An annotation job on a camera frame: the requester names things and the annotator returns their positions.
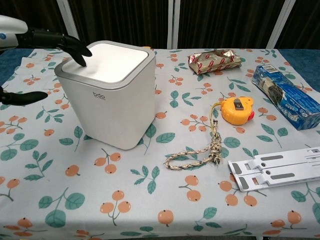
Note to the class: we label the white plastic bin lid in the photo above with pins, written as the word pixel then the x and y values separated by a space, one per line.
pixel 110 61

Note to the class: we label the floral tablecloth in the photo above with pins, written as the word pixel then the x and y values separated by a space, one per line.
pixel 150 200

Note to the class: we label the silver red foil snack package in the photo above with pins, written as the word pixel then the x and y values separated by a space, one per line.
pixel 215 61

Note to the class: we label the silver partition post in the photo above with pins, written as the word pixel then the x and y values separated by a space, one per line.
pixel 280 22
pixel 68 20
pixel 173 22

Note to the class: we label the blue snack package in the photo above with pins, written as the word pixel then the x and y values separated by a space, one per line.
pixel 287 100

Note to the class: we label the dark curtain panel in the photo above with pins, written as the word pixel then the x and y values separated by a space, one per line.
pixel 37 12
pixel 307 22
pixel 225 22
pixel 120 20

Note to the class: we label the white folding laptop stand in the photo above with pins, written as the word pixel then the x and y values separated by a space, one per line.
pixel 277 170

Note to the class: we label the gold foil snack package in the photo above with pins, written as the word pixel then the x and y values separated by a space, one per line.
pixel 147 48

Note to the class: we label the white plastic container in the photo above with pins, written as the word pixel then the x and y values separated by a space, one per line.
pixel 112 112

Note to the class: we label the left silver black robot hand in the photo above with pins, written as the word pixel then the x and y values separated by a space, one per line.
pixel 47 38

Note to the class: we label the yellow tape measure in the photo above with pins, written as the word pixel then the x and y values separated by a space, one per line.
pixel 237 111

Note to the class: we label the blue table cover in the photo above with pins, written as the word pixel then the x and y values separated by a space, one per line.
pixel 10 60

